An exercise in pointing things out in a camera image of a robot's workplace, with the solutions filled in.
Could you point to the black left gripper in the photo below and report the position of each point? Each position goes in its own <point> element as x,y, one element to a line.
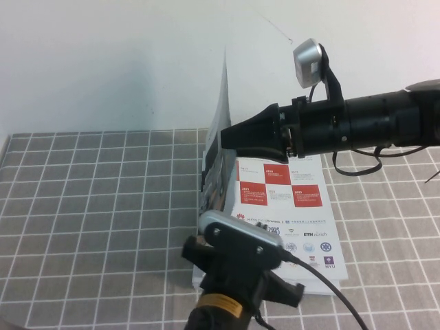
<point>285,290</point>

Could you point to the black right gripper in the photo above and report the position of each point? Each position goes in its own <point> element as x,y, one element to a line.
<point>316,127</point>

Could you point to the AgileX brochure with photo cover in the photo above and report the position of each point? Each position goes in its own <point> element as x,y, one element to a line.
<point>309,213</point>

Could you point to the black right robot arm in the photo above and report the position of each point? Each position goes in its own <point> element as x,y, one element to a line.
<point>385,117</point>

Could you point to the grey checkered tablecloth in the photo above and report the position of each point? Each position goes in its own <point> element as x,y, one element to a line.
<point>86,206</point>

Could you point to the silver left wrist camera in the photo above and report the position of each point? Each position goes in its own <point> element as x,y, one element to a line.
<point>220,218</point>

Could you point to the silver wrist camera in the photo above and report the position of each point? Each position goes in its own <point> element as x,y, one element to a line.
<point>220,218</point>
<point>307,63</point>

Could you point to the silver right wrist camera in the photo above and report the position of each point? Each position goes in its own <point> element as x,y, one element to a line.
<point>307,63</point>

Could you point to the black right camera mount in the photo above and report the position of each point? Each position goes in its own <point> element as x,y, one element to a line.
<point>333,82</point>

